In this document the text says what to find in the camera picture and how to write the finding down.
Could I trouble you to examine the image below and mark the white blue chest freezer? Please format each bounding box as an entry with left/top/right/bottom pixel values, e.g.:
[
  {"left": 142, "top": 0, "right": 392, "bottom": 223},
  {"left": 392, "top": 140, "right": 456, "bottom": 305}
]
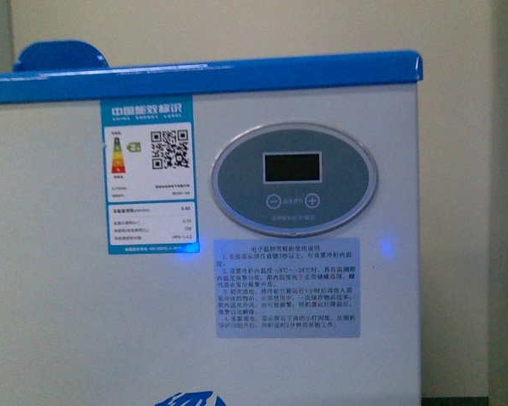
[{"left": 0, "top": 51, "right": 422, "bottom": 405}]

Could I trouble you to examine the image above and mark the blue lid handle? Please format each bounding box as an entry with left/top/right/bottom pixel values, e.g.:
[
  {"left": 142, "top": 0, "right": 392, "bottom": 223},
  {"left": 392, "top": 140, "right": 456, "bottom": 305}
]
[{"left": 12, "top": 40, "right": 108, "bottom": 72}]

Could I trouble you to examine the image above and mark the oval grey control panel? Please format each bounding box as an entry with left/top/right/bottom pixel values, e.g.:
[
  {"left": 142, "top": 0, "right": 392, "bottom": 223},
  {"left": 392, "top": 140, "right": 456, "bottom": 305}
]
[{"left": 211, "top": 122, "right": 378, "bottom": 238}]

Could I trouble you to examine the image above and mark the white instruction sticker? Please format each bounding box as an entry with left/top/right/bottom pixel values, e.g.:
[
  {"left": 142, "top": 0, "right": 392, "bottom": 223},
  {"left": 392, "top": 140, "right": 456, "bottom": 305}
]
[{"left": 213, "top": 238, "right": 361, "bottom": 338}]

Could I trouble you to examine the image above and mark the blue energy efficiency label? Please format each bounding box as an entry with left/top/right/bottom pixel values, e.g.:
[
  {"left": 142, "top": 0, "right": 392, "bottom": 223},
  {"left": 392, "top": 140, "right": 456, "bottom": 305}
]
[{"left": 100, "top": 96, "right": 199, "bottom": 255}]

